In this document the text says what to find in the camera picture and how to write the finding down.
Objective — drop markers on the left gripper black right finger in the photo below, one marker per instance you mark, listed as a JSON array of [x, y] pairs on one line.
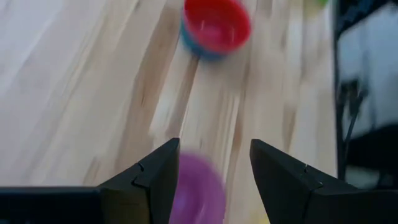
[[295, 193]]

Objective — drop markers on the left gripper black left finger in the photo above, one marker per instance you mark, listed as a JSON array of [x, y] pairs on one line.
[[149, 186]]

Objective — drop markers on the purple plastic bowl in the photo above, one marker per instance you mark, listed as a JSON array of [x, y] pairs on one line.
[[199, 193]]

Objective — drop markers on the red plastic bowl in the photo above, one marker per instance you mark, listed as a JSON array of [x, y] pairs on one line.
[[217, 28]]

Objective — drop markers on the green plastic bowl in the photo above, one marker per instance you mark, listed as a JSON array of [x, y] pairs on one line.
[[322, 2]]

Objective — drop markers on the teal plastic bowl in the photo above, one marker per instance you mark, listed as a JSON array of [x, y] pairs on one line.
[[189, 43]]

